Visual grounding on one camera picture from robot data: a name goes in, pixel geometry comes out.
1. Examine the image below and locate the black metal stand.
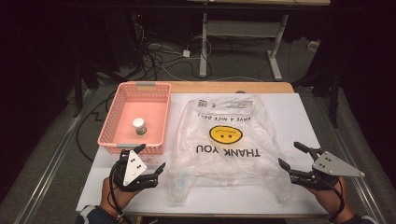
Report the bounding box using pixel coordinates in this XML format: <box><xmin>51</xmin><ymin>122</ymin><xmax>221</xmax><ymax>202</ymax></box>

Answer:
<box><xmin>73</xmin><ymin>60</ymin><xmax>84</xmax><ymax>119</ymax></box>

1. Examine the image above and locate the orange wrist bracelet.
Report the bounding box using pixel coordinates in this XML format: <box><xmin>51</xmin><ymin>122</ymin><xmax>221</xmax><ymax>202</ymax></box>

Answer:
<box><xmin>106</xmin><ymin>209</ymin><xmax>126</xmax><ymax>219</ymax></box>

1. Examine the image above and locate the person's left hand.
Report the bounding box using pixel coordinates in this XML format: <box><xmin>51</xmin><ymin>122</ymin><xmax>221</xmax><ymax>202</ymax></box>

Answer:
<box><xmin>99</xmin><ymin>176</ymin><xmax>143</xmax><ymax>216</ymax></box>

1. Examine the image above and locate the metal floor rail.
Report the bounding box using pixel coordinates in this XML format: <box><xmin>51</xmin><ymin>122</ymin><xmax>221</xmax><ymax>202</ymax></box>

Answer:
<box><xmin>14</xmin><ymin>88</ymin><xmax>96</xmax><ymax>224</ymax></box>
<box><xmin>323</xmin><ymin>120</ymin><xmax>386</xmax><ymax>224</ymax></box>

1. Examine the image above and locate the light wooden desk top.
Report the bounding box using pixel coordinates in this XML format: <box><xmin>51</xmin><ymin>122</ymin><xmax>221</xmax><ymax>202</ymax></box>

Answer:
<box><xmin>186</xmin><ymin>0</ymin><xmax>332</xmax><ymax>7</ymax></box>

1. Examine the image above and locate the tangle of floor cables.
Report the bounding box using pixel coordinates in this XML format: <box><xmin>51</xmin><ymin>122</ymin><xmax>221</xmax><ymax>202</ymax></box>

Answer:
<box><xmin>133</xmin><ymin>22</ymin><xmax>216</xmax><ymax>82</ymax></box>

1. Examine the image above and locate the pink plastic basket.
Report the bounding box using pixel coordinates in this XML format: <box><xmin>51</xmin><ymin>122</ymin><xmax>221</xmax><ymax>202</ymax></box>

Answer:
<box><xmin>97</xmin><ymin>81</ymin><xmax>172</xmax><ymax>156</ymax></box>

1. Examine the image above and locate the white table mat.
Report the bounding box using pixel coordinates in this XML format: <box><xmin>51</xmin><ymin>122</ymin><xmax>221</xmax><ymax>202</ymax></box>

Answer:
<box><xmin>76</xmin><ymin>92</ymin><xmax>329</xmax><ymax>217</ymax></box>

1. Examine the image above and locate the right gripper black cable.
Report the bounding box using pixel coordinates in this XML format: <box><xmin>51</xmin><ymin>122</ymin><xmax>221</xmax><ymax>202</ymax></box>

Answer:
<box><xmin>323</xmin><ymin>178</ymin><xmax>346</xmax><ymax>223</ymax></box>

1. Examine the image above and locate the person's right hand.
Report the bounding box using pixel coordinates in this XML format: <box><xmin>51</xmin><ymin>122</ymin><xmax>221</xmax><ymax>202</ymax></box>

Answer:
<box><xmin>305</xmin><ymin>176</ymin><xmax>355</xmax><ymax>220</ymax></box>

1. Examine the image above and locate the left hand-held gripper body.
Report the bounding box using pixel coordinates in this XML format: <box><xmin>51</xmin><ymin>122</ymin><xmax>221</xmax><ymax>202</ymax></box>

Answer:
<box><xmin>112</xmin><ymin>148</ymin><xmax>160</xmax><ymax>192</ymax></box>

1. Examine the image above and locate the small white-capped bottle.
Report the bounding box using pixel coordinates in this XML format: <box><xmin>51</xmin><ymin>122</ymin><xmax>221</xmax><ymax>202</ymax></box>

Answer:
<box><xmin>132</xmin><ymin>117</ymin><xmax>148</xmax><ymax>136</ymax></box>

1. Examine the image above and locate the long black floor cable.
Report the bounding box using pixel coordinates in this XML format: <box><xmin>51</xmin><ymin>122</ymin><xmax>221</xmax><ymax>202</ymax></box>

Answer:
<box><xmin>76</xmin><ymin>89</ymin><xmax>119</xmax><ymax>163</ymax></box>

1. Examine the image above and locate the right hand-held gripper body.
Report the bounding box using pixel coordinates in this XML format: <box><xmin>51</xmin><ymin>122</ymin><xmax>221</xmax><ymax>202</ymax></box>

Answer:
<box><xmin>289</xmin><ymin>147</ymin><xmax>366</xmax><ymax>191</ymax></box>

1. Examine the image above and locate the clear plastic smiley bag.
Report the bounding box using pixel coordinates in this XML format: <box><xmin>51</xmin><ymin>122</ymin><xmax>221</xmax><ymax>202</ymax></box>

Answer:
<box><xmin>166</xmin><ymin>93</ymin><xmax>293</xmax><ymax>203</ymax></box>

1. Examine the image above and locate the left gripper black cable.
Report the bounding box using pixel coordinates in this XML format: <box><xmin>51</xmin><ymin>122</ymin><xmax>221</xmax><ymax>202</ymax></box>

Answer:
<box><xmin>107</xmin><ymin>160</ymin><xmax>127</xmax><ymax>224</ymax></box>

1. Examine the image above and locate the white metal desk frame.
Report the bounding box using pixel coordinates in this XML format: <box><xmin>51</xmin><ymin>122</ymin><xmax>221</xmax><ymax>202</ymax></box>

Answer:
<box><xmin>198</xmin><ymin>12</ymin><xmax>290</xmax><ymax>82</ymax></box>

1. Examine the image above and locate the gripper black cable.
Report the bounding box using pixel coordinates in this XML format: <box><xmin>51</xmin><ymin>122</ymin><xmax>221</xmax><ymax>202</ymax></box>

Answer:
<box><xmin>107</xmin><ymin>160</ymin><xmax>127</xmax><ymax>224</ymax></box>
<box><xmin>323</xmin><ymin>178</ymin><xmax>346</xmax><ymax>223</ymax></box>

